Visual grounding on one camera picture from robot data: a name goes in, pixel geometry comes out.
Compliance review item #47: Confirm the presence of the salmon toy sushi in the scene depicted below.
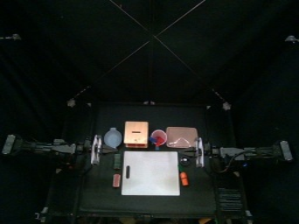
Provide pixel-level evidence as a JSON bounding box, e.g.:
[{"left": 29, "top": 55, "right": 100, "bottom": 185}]
[{"left": 110, "top": 173, "right": 122, "bottom": 188}]

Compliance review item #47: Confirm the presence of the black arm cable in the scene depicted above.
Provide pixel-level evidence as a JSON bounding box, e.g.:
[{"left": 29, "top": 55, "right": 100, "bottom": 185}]
[{"left": 212, "top": 150, "right": 253, "bottom": 174}]

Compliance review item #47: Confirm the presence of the pink transparent square container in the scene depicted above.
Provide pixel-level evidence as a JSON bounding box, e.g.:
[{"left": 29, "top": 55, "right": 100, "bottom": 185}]
[{"left": 164, "top": 126, "right": 200, "bottom": 149}]

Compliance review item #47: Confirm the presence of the orange wooden toy box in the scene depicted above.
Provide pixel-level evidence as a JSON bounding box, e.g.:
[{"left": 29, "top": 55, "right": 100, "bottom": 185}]
[{"left": 122, "top": 121, "right": 149, "bottom": 149}]

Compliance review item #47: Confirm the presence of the orange toy carrot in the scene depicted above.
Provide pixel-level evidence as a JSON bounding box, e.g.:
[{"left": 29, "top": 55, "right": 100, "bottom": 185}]
[{"left": 178, "top": 165, "right": 190, "bottom": 187}]

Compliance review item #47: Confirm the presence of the green toy sushi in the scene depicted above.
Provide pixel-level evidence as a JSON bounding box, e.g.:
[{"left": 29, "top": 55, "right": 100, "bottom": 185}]
[{"left": 112, "top": 153, "right": 122, "bottom": 171}]

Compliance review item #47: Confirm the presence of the red cup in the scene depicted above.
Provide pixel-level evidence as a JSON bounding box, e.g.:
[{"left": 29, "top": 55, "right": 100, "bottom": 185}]
[{"left": 150, "top": 129, "right": 169, "bottom": 148}]

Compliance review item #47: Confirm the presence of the light blue bowl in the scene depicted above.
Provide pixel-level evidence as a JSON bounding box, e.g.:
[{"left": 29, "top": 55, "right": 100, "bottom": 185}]
[{"left": 102, "top": 127, "right": 124, "bottom": 150}]

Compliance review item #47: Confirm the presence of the white cutting board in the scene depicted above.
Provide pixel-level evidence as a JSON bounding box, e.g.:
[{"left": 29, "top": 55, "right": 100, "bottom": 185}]
[{"left": 120, "top": 150, "right": 182, "bottom": 197}]

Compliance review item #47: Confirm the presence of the white text label sticker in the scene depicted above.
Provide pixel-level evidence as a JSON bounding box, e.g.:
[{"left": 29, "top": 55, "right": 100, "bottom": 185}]
[{"left": 217, "top": 187, "right": 242, "bottom": 214}]

